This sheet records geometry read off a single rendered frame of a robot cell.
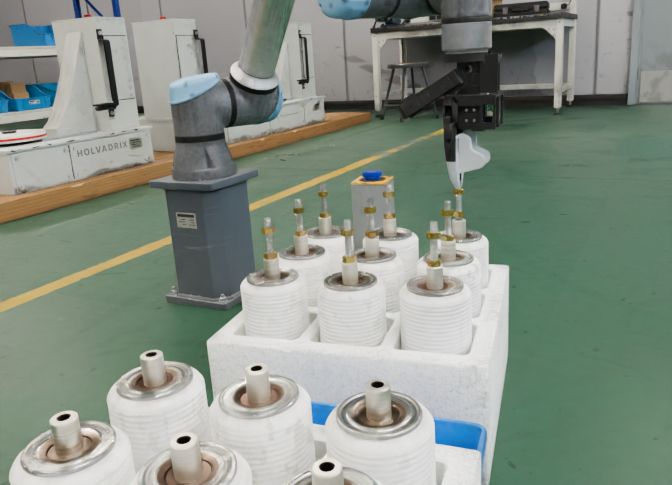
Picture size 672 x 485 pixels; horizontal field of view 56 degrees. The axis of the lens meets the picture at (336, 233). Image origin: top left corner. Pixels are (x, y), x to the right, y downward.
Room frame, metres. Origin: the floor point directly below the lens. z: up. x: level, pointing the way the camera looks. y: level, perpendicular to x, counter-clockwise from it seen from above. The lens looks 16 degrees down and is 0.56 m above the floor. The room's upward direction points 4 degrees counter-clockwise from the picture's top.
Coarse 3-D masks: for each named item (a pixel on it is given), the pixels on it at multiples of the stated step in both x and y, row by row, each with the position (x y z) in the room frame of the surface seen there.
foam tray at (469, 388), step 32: (480, 320) 0.84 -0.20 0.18; (224, 352) 0.82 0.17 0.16; (256, 352) 0.80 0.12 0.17; (288, 352) 0.79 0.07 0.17; (320, 352) 0.77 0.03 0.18; (352, 352) 0.76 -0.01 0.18; (384, 352) 0.76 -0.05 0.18; (416, 352) 0.75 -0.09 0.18; (480, 352) 0.74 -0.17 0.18; (224, 384) 0.82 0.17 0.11; (320, 384) 0.77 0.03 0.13; (352, 384) 0.76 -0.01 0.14; (416, 384) 0.73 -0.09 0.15; (448, 384) 0.72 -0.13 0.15; (480, 384) 0.70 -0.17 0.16; (448, 416) 0.72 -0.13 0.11; (480, 416) 0.70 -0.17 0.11
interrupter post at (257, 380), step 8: (248, 368) 0.54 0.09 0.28; (256, 368) 0.54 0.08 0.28; (264, 368) 0.54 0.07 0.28; (248, 376) 0.53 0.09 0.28; (256, 376) 0.53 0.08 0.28; (264, 376) 0.53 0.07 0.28; (248, 384) 0.53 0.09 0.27; (256, 384) 0.53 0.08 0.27; (264, 384) 0.53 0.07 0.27; (248, 392) 0.53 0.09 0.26; (256, 392) 0.53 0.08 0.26; (264, 392) 0.53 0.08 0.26; (248, 400) 0.53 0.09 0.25; (256, 400) 0.53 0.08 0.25; (264, 400) 0.53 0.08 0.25
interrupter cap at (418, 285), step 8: (416, 280) 0.82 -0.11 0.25; (424, 280) 0.82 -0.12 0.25; (448, 280) 0.81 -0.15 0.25; (456, 280) 0.81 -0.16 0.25; (408, 288) 0.79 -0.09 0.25; (416, 288) 0.79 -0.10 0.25; (424, 288) 0.79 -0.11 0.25; (448, 288) 0.78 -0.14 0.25; (456, 288) 0.78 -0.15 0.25; (432, 296) 0.76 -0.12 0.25; (440, 296) 0.76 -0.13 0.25
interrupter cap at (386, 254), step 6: (354, 252) 0.96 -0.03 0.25; (360, 252) 0.96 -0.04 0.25; (384, 252) 0.96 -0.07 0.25; (390, 252) 0.95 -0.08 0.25; (360, 258) 0.93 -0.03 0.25; (366, 258) 0.94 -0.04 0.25; (372, 258) 0.94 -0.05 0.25; (378, 258) 0.92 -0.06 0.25; (384, 258) 0.92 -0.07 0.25; (390, 258) 0.92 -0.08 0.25
